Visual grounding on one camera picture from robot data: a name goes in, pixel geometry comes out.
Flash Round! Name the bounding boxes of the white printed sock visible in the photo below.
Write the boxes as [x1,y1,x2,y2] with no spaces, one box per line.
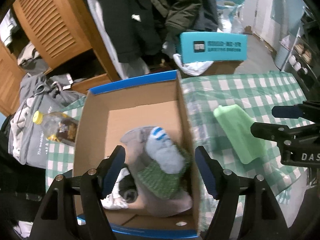
[101,167,130,210]

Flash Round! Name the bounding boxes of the black fuzzy sock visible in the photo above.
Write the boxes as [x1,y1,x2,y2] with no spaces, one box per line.
[118,164,138,204]

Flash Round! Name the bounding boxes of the grey fleece garment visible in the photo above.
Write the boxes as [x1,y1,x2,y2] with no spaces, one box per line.
[120,126,193,217]

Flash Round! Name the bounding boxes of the green sparkly knit cloth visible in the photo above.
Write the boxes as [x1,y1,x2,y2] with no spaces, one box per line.
[137,144,191,200]

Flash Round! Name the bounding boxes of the white blue striped sock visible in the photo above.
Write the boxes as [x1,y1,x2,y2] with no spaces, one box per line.
[145,127,185,174]

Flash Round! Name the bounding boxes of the green checkered tablecloth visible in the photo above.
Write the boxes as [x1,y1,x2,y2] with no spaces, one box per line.
[44,70,316,230]

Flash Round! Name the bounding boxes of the yellow cap plastic bottle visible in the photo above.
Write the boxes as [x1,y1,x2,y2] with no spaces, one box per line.
[32,111,79,146]

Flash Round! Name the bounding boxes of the grey tote bag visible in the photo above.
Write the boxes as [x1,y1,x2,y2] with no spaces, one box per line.
[7,96,81,169]

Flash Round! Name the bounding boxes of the shoe rack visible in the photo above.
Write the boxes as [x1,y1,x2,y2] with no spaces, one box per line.
[281,7,320,101]

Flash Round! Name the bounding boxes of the light blue trash bin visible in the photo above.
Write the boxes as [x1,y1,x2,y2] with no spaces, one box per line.
[274,42,290,70]

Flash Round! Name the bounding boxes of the blue cardboard box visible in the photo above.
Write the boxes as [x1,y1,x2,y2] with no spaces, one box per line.
[73,70,199,239]

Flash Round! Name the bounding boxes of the grey clothes pile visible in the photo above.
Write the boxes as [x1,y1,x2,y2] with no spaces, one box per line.
[17,42,85,107]

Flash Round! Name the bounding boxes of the white plastic bag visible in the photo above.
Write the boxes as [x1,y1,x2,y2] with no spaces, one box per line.
[172,54,214,76]

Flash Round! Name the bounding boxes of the teal shoe box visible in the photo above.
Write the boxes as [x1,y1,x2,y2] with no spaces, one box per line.
[177,31,247,63]

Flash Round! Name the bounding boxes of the navy hanging jacket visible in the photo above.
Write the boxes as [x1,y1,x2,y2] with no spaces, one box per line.
[191,0,219,32]

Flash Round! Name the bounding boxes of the blue clear plastic bag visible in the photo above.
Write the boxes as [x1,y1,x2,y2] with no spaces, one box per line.
[216,0,245,34]

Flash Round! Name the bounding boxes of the wooden louvered wardrobe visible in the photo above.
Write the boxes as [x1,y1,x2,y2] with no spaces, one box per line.
[0,0,122,117]

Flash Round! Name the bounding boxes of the black hanging coat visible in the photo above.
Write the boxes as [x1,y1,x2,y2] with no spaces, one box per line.
[99,0,162,66]

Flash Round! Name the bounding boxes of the olive hanging jacket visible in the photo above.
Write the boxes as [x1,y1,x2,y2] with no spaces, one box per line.
[150,0,202,36]

